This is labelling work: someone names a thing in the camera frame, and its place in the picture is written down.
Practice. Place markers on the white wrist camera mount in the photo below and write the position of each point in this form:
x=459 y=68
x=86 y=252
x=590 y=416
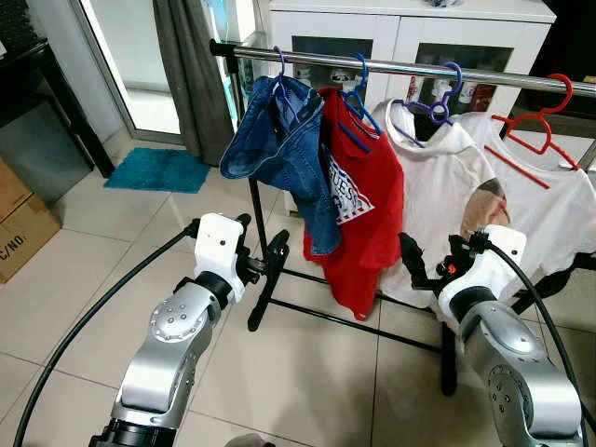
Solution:
x=216 y=247
x=484 y=270

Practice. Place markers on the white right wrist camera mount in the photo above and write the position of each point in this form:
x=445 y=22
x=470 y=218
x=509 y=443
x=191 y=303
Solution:
x=484 y=270

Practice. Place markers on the grey robot foot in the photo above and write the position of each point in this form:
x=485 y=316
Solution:
x=250 y=440

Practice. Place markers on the red printed t-shirt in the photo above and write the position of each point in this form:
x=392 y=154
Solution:
x=363 y=223

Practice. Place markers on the teal floor mat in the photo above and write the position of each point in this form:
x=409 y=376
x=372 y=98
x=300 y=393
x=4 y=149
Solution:
x=158 y=170

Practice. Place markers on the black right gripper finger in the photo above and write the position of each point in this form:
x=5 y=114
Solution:
x=412 y=259
x=458 y=247

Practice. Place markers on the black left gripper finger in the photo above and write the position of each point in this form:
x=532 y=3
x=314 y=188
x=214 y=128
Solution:
x=277 y=251
x=243 y=222

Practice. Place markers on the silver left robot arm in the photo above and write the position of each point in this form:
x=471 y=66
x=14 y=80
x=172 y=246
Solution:
x=177 y=326

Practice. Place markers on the white framed glass door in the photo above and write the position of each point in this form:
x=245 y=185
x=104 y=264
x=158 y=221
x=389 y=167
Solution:
x=130 y=65

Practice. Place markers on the black steel clothes rack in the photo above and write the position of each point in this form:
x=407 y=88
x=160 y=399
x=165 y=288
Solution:
x=400 y=69

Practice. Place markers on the printed brown cardboard box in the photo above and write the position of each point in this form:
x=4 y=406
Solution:
x=23 y=223

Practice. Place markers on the blue plastic hanger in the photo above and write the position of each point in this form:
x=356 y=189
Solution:
x=361 y=79

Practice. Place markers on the purple plastic hanger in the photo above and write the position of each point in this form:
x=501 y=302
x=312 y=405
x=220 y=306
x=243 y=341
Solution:
x=438 y=112
x=282 y=70

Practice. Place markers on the grey curtain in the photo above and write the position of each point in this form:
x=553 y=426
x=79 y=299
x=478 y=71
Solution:
x=191 y=74

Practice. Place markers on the blue denim shorts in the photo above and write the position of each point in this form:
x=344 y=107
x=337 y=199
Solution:
x=279 y=149

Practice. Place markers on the black side table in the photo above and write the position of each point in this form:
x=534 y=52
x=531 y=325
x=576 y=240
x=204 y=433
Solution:
x=28 y=74

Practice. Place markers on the red plastic hanger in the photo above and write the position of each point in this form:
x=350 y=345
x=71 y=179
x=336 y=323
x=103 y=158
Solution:
x=540 y=117

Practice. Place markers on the white glass-door cabinet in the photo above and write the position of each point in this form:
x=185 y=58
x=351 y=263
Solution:
x=419 y=37

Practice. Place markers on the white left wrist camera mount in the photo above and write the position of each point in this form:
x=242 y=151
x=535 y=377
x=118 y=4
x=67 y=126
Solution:
x=216 y=247

